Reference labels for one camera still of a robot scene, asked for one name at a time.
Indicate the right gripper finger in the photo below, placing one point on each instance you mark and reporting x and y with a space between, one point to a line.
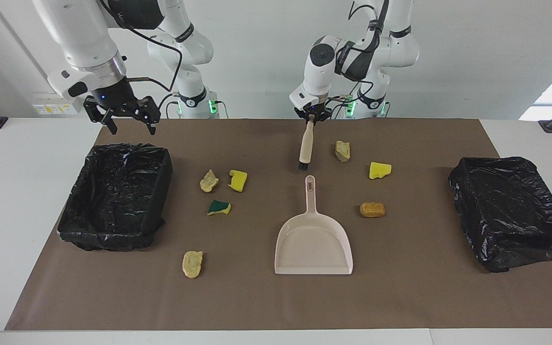
95 109
151 109

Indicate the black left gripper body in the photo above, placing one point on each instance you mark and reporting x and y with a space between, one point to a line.
313 110

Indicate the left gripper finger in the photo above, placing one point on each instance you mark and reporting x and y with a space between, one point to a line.
304 119
318 119

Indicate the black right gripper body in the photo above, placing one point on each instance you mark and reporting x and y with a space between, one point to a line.
113 96

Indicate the pink hand brush black bristles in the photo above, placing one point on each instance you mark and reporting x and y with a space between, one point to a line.
306 146

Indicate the yellow sponge chunk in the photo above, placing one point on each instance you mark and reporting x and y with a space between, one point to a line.
380 170

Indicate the notched yellow sponge piece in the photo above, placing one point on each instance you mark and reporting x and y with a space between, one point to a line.
238 180

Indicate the brown bread-like foam chunk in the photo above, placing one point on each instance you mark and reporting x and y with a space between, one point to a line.
372 209

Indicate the green and yellow sponge wedge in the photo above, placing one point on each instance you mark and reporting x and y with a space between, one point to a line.
218 207

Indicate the pink plastic dustpan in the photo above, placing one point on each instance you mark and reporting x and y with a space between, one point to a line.
312 244

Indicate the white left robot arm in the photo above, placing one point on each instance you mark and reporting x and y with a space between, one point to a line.
321 72

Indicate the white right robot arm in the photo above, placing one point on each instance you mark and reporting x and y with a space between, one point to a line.
79 38

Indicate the black bag lined bin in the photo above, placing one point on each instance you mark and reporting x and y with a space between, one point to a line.
113 201
506 211

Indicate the brown paper table mat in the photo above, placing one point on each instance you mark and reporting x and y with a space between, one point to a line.
400 297

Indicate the white wall outlet box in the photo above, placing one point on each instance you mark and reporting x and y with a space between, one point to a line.
58 103

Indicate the grey wall conduit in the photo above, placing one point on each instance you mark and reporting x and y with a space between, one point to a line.
23 45

